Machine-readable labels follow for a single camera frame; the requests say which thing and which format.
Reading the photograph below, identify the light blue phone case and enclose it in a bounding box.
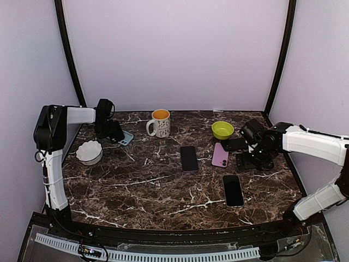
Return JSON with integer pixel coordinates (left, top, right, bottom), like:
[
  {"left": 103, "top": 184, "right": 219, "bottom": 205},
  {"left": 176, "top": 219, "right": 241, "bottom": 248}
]
[{"left": 117, "top": 131, "right": 134, "bottom": 146}]

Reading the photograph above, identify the white scalloped bowl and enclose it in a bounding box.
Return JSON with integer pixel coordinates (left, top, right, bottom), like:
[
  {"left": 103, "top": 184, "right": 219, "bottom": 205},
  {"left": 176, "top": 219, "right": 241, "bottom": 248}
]
[{"left": 76, "top": 140, "right": 103, "bottom": 166}]

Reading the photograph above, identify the white slotted cable duct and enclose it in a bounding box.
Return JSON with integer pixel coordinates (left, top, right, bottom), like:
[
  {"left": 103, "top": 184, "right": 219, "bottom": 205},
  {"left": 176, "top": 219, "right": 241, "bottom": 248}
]
[{"left": 34, "top": 233, "right": 261, "bottom": 262}]

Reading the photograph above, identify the pink phone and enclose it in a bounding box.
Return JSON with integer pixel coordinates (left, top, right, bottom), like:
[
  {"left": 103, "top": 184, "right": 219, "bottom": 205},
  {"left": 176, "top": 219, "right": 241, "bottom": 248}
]
[{"left": 212, "top": 142, "right": 229, "bottom": 168}]

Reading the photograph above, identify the green bowl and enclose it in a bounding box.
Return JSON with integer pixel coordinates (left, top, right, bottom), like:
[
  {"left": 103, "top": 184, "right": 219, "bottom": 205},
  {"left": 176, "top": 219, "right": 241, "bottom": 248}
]
[{"left": 212, "top": 121, "right": 234, "bottom": 140}]

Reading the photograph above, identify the black frame post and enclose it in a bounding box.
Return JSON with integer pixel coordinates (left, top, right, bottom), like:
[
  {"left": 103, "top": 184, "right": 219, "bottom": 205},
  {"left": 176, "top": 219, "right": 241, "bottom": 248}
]
[
  {"left": 54, "top": 0, "right": 87, "bottom": 108},
  {"left": 263, "top": 0, "right": 297, "bottom": 117}
]

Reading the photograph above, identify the black front table rail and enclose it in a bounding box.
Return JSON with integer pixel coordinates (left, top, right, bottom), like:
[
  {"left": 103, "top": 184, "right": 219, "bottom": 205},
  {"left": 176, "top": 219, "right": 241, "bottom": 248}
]
[{"left": 23, "top": 212, "right": 333, "bottom": 247}]

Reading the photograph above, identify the black phone purple edge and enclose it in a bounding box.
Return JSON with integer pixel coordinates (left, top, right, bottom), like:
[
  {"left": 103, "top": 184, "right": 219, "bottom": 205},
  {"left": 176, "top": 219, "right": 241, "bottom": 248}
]
[{"left": 180, "top": 146, "right": 198, "bottom": 172}]

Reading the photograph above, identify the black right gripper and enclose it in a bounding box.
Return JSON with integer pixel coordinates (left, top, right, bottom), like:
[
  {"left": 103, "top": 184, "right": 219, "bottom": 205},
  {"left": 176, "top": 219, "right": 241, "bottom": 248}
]
[{"left": 236, "top": 144, "right": 275, "bottom": 172}]

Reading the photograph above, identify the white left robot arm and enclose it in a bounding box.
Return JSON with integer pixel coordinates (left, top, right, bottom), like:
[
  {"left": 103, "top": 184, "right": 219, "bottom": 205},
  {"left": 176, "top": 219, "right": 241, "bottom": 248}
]
[{"left": 33, "top": 99, "right": 124, "bottom": 211}]

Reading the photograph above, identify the black phone case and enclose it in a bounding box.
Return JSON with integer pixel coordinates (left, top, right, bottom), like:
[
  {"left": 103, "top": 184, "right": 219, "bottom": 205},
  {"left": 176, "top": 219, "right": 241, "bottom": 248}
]
[{"left": 221, "top": 138, "right": 248, "bottom": 152}]

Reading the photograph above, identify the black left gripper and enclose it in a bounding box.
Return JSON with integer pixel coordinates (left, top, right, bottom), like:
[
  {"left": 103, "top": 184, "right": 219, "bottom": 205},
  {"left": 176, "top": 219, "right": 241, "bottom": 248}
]
[{"left": 94, "top": 119, "right": 117, "bottom": 139}]

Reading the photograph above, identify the white mug orange inside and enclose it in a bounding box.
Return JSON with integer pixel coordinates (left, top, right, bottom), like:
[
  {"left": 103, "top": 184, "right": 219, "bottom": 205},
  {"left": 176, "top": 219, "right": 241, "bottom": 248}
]
[{"left": 146, "top": 109, "right": 171, "bottom": 138}]

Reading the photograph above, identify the black right frame post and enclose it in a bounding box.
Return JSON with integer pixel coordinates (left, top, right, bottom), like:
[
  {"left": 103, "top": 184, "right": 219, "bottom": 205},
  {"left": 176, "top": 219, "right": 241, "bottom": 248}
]
[{"left": 263, "top": 0, "right": 297, "bottom": 117}]

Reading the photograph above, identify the black left frame post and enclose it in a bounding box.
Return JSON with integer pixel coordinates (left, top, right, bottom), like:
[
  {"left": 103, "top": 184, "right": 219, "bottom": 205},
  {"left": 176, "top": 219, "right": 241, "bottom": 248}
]
[{"left": 54, "top": 0, "right": 87, "bottom": 108}]

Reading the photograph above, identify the clear magsafe phone case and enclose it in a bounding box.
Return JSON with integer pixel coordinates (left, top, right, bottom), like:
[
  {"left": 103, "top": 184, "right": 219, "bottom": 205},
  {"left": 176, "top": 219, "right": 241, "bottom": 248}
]
[{"left": 222, "top": 174, "right": 245, "bottom": 209}]

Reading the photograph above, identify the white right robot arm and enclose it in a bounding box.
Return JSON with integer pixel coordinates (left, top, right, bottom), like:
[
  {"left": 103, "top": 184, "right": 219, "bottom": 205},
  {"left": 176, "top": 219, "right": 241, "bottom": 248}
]
[{"left": 239, "top": 118, "right": 348, "bottom": 237}]

